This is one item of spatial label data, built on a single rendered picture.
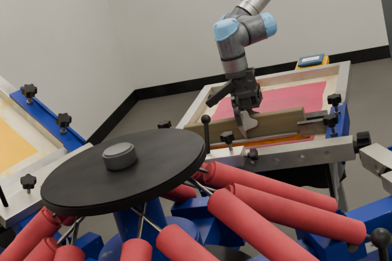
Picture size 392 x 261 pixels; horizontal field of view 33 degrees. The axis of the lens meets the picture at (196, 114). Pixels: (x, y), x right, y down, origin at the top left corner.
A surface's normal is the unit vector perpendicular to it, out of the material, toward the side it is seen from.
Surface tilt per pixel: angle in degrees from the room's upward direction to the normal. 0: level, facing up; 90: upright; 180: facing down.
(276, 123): 90
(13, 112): 32
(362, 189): 0
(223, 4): 90
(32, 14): 90
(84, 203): 0
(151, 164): 0
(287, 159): 90
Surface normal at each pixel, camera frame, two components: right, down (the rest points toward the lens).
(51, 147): 0.15, -0.74
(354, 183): -0.25, -0.91
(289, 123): -0.25, 0.38
